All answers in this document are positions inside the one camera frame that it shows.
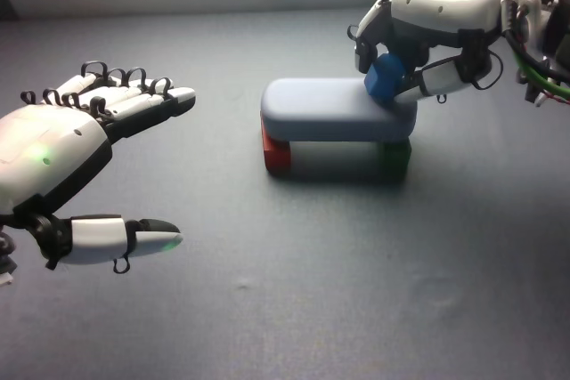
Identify grey table cloth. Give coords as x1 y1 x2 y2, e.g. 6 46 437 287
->
0 8 570 380

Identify blue hexagonal block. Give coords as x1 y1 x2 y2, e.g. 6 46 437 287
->
363 53 407 103

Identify green rectangular block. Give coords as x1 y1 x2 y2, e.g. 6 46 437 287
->
378 138 411 184

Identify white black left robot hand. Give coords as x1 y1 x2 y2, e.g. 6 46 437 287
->
0 59 198 274

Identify red rectangular block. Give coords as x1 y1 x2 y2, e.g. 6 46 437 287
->
261 124 293 175

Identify grey rounded case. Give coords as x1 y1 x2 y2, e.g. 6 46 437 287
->
260 77 419 144

